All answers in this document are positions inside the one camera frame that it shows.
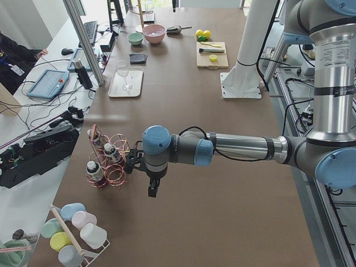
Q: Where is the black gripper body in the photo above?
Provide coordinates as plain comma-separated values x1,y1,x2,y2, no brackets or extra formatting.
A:
125,141,145,174

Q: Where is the copper wire bottle basket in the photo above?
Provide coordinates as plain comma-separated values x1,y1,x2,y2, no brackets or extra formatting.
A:
86,124,130,189

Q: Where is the tea bottle white cap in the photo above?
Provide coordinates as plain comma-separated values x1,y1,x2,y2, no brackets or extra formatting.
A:
87,129,104,149

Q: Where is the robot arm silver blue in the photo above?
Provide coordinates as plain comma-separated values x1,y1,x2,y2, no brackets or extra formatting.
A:
125,1,355,197

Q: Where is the tea bottle middle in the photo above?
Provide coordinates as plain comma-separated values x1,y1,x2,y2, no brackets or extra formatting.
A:
104,142,121,163

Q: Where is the tea bottle front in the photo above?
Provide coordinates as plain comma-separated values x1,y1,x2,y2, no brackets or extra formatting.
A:
86,161,106,187

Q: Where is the white rabbit tray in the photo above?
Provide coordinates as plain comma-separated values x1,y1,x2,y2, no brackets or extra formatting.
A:
108,67,144,98

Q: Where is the pink cup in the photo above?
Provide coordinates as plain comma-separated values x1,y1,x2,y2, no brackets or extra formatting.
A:
71,211,97,230

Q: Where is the light blue cup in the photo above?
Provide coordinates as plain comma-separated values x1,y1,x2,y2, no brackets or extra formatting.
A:
60,202,86,220

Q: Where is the white cup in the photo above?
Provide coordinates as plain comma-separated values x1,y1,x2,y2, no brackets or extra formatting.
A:
80,223,107,249

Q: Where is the clear wine glass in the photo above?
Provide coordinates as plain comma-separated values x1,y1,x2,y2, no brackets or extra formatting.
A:
116,60,132,91

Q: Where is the black equipment case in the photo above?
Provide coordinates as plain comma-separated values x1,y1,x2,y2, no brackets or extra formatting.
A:
1,125,79,189

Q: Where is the dark grey folded cloth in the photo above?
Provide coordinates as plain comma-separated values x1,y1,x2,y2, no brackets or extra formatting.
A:
129,53,147,65

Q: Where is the black thermos bottle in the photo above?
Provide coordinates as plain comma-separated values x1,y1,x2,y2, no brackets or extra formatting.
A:
74,60,93,90

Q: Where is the green cup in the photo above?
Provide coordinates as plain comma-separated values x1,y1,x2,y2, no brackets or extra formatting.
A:
41,218,63,239

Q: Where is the blue teach pendant near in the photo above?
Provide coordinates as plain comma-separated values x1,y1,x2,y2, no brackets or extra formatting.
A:
26,70,70,100

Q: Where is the blue teach pendant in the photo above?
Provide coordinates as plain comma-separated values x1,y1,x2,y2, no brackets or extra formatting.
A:
67,48,91,72
26,70,70,100

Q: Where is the yellow cup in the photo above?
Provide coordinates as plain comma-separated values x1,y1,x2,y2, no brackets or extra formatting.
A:
50,231,72,253

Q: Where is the blue teach pendant far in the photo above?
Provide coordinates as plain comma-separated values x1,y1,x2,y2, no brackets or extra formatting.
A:
67,48,91,72

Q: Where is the green bowl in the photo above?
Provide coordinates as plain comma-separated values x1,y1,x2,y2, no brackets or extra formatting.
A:
127,32,144,46

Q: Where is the grey cup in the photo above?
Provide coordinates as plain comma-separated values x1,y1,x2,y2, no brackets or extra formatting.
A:
58,245,84,267

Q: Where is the wooden cutting board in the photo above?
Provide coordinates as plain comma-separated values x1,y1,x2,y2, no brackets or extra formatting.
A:
196,42,229,69

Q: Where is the pink bowl with ice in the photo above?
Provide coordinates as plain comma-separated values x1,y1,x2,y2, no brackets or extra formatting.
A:
142,24,166,44

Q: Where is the steel muddler black tip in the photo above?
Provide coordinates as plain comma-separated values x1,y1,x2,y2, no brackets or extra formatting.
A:
199,48,225,53

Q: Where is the half lemon slice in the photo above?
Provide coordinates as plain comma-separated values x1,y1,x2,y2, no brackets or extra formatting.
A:
209,55,217,62

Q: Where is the black computer mouse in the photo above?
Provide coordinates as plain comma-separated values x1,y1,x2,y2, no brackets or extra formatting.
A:
61,48,74,56

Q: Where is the yellow plastic knife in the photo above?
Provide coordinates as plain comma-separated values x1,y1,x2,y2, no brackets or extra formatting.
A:
200,42,222,47

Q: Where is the metal ice scoop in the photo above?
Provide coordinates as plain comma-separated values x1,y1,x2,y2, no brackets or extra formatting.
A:
166,26,192,35

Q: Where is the black keyboard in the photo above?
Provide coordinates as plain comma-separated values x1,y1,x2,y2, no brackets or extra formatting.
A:
83,21,98,47

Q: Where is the metal jigger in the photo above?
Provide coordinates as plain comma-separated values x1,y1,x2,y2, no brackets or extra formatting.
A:
12,229,38,244

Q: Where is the yellow lemon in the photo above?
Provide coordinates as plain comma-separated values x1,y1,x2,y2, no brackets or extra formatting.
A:
195,29,204,38

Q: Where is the aluminium frame post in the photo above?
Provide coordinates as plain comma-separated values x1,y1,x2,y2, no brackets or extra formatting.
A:
63,0,105,86

